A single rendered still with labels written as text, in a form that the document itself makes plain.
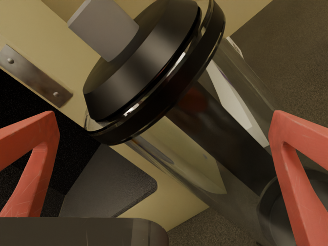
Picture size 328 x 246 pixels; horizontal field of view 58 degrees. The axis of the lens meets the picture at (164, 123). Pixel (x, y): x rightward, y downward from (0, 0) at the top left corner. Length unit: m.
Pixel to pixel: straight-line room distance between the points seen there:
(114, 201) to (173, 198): 0.09
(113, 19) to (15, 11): 0.18
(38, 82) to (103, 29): 0.15
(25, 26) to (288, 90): 0.34
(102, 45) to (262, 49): 0.43
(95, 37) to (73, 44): 0.19
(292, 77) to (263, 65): 0.08
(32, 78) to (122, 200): 0.21
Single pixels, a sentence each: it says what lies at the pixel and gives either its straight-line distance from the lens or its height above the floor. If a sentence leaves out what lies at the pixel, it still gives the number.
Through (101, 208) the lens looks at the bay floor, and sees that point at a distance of 0.46.
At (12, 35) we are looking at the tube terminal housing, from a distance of 0.30.
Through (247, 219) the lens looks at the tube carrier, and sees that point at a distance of 0.22.
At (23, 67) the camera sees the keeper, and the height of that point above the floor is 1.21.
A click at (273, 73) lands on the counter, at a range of 0.50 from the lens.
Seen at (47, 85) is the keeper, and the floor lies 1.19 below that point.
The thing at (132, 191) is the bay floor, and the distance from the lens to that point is 0.41.
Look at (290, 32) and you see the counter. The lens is 0.56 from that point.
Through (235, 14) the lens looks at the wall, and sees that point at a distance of 0.72.
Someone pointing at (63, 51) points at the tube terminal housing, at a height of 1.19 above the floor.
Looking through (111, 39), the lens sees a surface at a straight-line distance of 0.17.
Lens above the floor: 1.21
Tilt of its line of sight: 25 degrees down
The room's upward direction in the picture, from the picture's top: 50 degrees counter-clockwise
